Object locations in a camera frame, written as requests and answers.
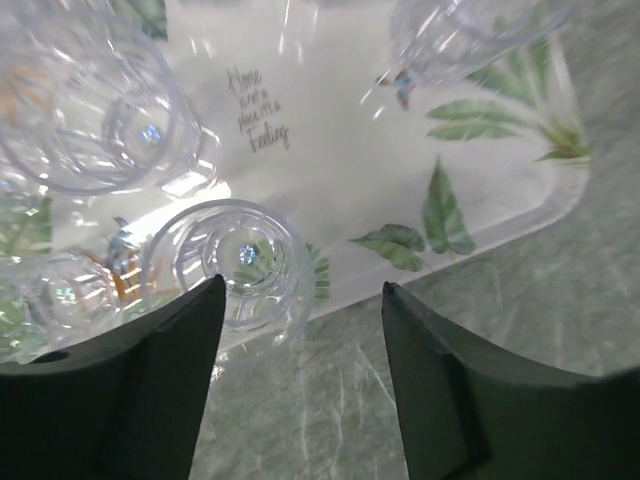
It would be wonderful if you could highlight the clear glass tray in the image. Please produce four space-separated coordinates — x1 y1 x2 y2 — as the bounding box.
1 1 214 197

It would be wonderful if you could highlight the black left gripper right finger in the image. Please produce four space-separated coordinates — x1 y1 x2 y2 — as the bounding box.
382 282 639 479

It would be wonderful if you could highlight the clear faceted glass bottom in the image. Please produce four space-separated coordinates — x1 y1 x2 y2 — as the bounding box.
1 253 123 363

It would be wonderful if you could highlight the white tropical leaf tray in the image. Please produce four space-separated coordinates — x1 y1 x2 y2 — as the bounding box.
1 1 590 328

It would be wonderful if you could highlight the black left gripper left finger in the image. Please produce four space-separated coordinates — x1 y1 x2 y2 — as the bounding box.
1 276 226 479

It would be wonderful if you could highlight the clear glass under left arm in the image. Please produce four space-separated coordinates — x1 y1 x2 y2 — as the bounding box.
139 199 315 357

